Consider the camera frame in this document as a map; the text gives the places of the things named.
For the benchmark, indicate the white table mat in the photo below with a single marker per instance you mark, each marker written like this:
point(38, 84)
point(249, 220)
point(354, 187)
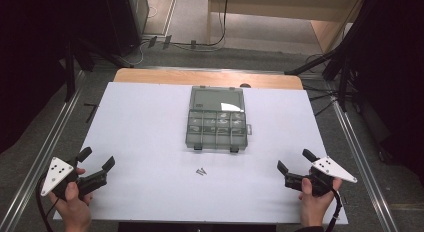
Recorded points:
point(143, 142)

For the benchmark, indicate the small metal screw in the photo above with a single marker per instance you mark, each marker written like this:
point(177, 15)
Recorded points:
point(199, 172)
point(203, 172)

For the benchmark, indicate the black curtain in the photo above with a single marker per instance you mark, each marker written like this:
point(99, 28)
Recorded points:
point(30, 58)
point(396, 75)

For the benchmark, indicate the person's right hand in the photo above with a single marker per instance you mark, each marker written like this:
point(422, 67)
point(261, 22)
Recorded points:
point(315, 205)

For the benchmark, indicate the grey transparent compartment box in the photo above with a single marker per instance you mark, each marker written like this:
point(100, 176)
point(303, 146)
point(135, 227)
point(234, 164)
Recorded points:
point(216, 122)

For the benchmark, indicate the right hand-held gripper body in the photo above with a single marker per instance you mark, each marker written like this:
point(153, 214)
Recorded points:
point(328, 168)

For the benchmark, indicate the black cabinet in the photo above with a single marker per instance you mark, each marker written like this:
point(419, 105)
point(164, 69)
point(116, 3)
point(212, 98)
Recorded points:
point(128, 22)

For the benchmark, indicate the person's left hand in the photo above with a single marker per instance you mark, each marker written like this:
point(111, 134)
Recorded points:
point(73, 208)

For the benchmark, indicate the black metal stand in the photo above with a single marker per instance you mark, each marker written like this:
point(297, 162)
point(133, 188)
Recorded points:
point(70, 75)
point(333, 58)

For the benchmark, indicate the aluminium floor rail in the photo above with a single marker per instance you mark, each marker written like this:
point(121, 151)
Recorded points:
point(40, 162)
point(360, 158)

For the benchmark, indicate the black angled bracket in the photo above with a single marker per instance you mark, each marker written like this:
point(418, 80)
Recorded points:
point(90, 111)

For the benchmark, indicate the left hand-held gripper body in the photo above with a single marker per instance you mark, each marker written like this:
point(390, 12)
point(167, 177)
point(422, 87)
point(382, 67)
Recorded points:
point(56, 174)

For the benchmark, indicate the light wooden furniture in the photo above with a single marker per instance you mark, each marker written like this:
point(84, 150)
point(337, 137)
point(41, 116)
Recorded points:
point(283, 7)

